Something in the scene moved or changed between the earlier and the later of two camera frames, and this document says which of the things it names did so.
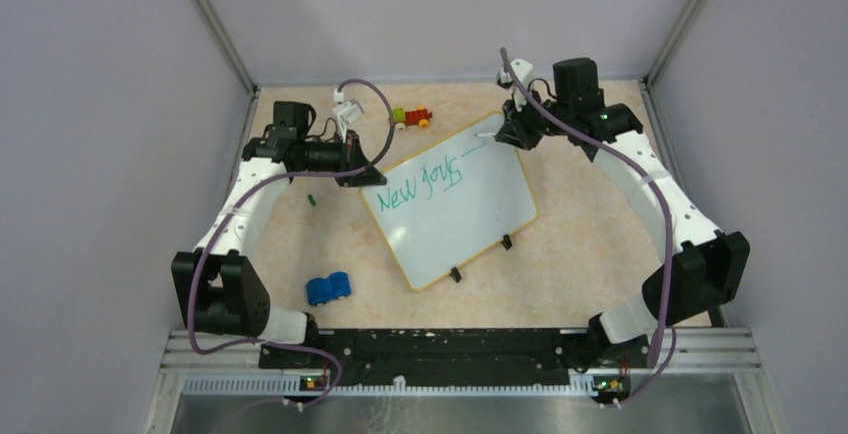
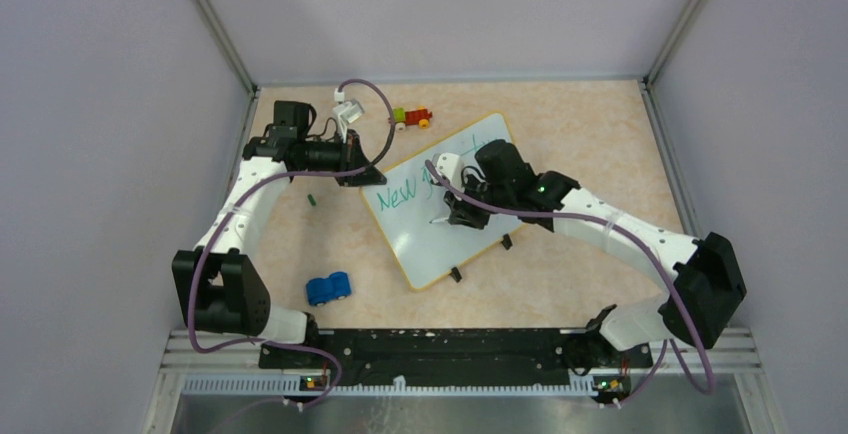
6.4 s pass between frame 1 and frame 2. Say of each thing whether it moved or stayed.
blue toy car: stayed
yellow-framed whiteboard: stayed
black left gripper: stayed
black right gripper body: moved
